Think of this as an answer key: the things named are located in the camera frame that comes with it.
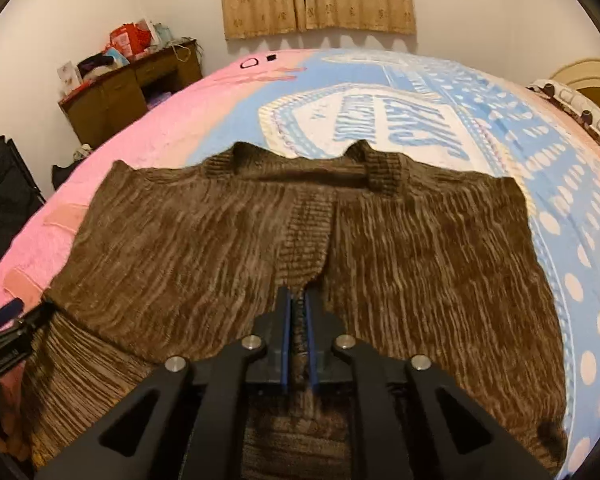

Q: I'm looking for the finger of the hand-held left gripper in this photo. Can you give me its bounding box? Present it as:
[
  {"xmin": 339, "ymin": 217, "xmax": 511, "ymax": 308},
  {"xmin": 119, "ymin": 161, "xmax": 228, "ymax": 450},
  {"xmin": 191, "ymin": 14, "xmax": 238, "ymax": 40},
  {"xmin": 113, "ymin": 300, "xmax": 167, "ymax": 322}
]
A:
[
  {"xmin": 0, "ymin": 298, "xmax": 26, "ymax": 334},
  {"xmin": 0, "ymin": 304, "xmax": 57, "ymax": 387}
]

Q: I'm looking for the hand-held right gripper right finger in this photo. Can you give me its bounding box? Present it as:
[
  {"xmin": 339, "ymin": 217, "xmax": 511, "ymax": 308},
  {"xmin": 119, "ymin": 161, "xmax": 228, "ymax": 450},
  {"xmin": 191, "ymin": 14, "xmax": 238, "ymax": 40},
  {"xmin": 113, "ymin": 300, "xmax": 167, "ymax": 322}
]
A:
[{"xmin": 305, "ymin": 289, "xmax": 552, "ymax": 480}]

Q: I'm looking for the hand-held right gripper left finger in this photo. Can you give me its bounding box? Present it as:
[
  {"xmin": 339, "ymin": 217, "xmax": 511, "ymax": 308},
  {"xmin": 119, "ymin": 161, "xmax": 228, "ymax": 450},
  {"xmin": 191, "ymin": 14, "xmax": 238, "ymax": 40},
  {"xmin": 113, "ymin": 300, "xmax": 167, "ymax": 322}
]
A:
[{"xmin": 35, "ymin": 287, "xmax": 293, "ymax": 480}]

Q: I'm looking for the brown knit sweater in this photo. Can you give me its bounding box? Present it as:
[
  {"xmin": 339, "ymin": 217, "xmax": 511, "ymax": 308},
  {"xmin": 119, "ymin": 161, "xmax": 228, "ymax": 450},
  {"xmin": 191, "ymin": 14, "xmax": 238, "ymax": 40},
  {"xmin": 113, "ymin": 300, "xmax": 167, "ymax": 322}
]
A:
[{"xmin": 20, "ymin": 140, "xmax": 569, "ymax": 480}]

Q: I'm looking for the black folding chair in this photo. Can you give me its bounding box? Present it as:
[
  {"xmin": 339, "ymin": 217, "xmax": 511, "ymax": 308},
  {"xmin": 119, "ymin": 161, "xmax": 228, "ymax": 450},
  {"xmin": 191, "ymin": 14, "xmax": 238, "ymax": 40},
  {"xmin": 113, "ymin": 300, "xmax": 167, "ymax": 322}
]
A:
[{"xmin": 0, "ymin": 135, "xmax": 47, "ymax": 267}]

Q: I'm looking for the black bag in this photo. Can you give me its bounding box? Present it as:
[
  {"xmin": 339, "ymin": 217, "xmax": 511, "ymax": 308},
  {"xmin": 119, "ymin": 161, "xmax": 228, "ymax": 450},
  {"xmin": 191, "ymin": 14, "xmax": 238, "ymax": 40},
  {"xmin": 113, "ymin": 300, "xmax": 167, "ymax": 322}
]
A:
[{"xmin": 51, "ymin": 160, "xmax": 88, "ymax": 190}]

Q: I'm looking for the white card box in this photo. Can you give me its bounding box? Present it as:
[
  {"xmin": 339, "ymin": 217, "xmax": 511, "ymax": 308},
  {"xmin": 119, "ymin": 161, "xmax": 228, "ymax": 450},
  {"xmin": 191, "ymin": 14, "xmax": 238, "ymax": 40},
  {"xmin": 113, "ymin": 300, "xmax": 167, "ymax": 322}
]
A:
[{"xmin": 56, "ymin": 61, "xmax": 84, "ymax": 97}]

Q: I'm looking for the brown wooden desk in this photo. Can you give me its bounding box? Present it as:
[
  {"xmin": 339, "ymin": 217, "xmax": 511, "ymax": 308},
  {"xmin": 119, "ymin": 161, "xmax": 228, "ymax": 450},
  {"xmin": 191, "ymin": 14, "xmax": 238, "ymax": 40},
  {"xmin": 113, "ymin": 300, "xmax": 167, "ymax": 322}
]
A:
[{"xmin": 57, "ymin": 40, "xmax": 204, "ymax": 148}]

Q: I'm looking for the pink and blue printed blanket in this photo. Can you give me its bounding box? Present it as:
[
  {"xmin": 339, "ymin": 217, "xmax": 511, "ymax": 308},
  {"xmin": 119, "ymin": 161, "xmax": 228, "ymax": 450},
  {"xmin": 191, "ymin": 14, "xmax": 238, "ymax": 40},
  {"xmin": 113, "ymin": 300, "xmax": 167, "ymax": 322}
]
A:
[{"xmin": 0, "ymin": 49, "xmax": 600, "ymax": 480}]

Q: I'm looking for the dark cloth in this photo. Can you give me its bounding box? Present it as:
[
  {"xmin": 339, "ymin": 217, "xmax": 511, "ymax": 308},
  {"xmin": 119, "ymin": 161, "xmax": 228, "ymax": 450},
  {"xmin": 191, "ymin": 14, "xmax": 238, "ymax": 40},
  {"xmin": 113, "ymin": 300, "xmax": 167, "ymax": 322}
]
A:
[{"xmin": 76, "ymin": 51, "xmax": 131, "ymax": 80}]

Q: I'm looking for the light blue bag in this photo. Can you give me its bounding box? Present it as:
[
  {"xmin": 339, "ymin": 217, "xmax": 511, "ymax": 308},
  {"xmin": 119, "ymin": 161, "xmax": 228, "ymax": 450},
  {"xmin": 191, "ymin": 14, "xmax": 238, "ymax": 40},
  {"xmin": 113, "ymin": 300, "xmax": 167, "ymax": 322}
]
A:
[{"xmin": 149, "ymin": 21, "xmax": 174, "ymax": 52}]

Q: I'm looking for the patterned pillow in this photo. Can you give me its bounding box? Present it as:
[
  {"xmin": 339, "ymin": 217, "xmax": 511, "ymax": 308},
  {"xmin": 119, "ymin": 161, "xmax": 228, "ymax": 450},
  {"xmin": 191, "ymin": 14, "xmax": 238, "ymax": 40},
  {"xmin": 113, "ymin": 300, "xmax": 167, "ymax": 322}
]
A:
[{"xmin": 526, "ymin": 78, "xmax": 600, "ymax": 155}]

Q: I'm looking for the cream headboard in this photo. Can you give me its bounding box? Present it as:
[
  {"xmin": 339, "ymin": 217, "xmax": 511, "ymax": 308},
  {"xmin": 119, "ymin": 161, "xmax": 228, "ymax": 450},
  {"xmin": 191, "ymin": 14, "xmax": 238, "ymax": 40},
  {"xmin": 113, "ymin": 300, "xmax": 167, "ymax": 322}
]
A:
[{"xmin": 550, "ymin": 57, "xmax": 600, "ymax": 127}]

